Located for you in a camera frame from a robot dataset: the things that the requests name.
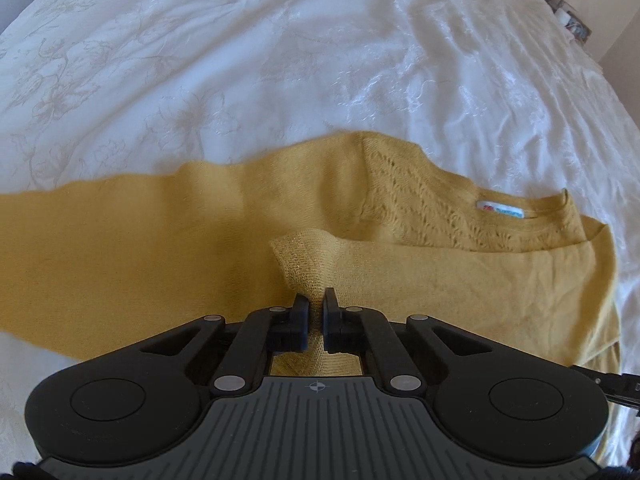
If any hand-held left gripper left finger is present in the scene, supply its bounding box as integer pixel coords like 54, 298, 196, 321
141, 293, 312, 396

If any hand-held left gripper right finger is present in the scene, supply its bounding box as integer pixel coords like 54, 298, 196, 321
322, 287, 494, 396

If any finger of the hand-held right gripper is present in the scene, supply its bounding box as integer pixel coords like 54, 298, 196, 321
570, 363, 640, 407

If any yellow knit sweater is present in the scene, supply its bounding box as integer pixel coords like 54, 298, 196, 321
0, 131, 624, 466

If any white embroidered bedspread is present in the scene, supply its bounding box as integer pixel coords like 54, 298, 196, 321
0, 0, 640, 480

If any wooden picture frame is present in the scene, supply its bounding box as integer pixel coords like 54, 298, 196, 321
565, 16, 593, 44

